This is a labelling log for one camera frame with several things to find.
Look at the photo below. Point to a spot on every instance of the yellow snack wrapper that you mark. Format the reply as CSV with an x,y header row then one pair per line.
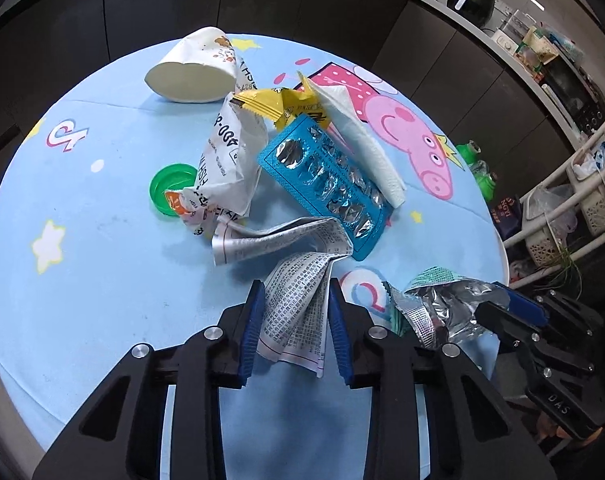
x,y
283,106

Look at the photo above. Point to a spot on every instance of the green foil wrapper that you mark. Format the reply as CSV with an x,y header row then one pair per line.
x,y
439,306

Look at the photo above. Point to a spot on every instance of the white paper cup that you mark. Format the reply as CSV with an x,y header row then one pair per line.
x,y
201,68

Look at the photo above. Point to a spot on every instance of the white fish snack bag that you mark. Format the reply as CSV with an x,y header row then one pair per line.
x,y
228,172

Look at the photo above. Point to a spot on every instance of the printed paper leaflet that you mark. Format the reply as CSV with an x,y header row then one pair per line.
x,y
294,323

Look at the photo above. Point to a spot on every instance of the white steamer appliance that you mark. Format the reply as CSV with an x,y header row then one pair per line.
x,y
509,35

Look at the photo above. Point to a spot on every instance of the green plastic bottle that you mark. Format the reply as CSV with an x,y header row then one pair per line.
x,y
469,151
485,179

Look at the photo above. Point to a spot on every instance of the black toaster oven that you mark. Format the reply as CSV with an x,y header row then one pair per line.
x,y
574,93

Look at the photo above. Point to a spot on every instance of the blue Peppa Pig tablecloth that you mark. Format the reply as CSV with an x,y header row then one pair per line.
x,y
88,268

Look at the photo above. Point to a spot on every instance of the grey kitchen countertop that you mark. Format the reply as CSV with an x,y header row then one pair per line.
x,y
534,90

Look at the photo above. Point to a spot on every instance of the blue blister pill pack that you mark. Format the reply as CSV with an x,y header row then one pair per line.
x,y
327,182

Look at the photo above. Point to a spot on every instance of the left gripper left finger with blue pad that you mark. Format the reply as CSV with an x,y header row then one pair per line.
x,y
241,327

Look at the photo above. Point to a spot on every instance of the white storage rack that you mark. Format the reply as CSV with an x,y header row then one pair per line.
x,y
563,216

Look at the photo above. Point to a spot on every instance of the white paper napkin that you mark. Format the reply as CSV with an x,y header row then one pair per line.
x,y
365,148

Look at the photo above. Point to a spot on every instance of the green bottle cap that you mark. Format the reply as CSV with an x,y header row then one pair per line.
x,y
166,185

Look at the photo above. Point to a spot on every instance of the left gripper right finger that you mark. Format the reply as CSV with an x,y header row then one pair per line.
x,y
349,325

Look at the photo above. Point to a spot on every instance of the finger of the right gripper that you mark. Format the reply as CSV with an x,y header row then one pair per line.
x,y
530,311
515,333

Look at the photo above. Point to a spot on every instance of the black air fryer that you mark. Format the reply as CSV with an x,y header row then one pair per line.
x,y
477,12

